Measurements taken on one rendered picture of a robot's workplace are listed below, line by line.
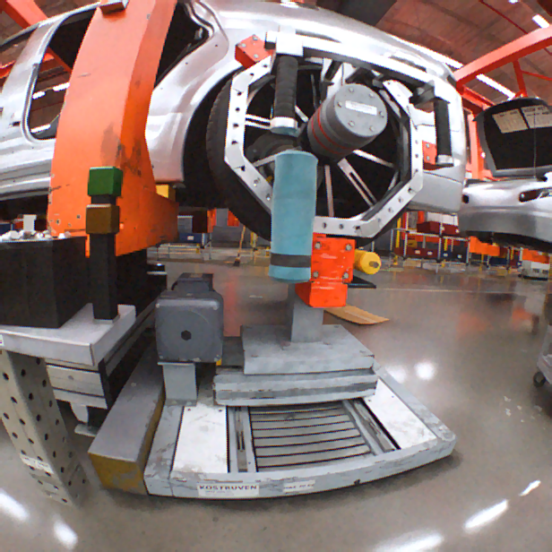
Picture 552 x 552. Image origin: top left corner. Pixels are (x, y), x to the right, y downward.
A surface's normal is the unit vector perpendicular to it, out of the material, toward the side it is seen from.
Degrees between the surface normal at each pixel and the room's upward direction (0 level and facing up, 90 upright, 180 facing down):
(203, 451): 0
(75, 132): 90
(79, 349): 90
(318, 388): 90
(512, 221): 110
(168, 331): 90
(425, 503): 0
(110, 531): 0
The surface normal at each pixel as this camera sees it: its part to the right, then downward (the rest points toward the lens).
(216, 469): 0.06, -0.99
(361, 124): 0.15, 0.17
